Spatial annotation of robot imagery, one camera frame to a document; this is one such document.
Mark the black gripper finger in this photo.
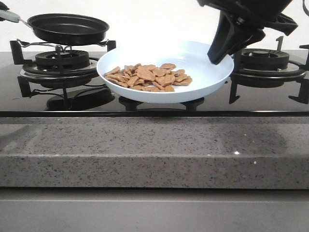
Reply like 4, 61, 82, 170
217, 28, 265, 64
207, 11, 244, 63

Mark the right burner black pan support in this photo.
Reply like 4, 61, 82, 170
229, 36, 309, 104

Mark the grey cabinet front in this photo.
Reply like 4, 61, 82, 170
0, 188, 309, 232

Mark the black frying pan green handle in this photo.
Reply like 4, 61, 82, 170
0, 10, 109, 46

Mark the light blue plate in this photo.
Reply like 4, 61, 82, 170
97, 41, 234, 103

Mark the burner black pan support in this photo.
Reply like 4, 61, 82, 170
10, 39, 106, 100
229, 36, 309, 104

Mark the brown meat pieces pile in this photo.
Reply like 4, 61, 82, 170
104, 63, 192, 92

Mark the black glass gas cooktop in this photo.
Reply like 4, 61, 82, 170
0, 52, 309, 117

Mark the left burner black pan support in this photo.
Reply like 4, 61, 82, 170
10, 39, 106, 100

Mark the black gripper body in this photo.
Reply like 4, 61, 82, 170
198, 0, 298, 36

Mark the wire pan support ring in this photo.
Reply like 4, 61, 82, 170
15, 38, 109, 54

